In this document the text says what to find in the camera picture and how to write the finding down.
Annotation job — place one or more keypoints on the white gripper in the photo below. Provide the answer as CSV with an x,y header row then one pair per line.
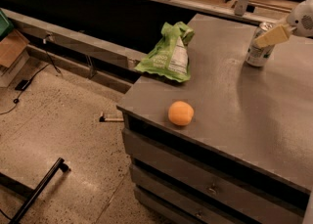
x,y
302,19

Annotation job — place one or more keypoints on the silver green 7up can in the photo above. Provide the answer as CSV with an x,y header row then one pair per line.
x,y
258,56

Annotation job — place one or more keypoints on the green chip bag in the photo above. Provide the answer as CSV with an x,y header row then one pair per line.
x,y
170,58

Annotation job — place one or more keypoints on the grey drawer cabinet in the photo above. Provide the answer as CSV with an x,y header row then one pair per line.
x,y
247,155

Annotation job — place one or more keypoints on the orange fruit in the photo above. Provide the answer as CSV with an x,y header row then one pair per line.
x,y
180,113

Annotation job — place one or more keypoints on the small wooden stick tool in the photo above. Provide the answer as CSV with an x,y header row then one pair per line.
x,y
105,118

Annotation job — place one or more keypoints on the cardboard box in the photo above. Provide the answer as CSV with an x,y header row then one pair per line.
x,y
13,56

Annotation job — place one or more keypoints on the green bin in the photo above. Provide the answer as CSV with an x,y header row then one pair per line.
x,y
5,25

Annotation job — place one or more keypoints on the black metal stand leg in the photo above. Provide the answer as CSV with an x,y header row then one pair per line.
x,y
28,194

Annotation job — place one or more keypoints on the black power adapter with cable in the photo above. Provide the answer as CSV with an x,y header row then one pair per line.
x,y
24,84

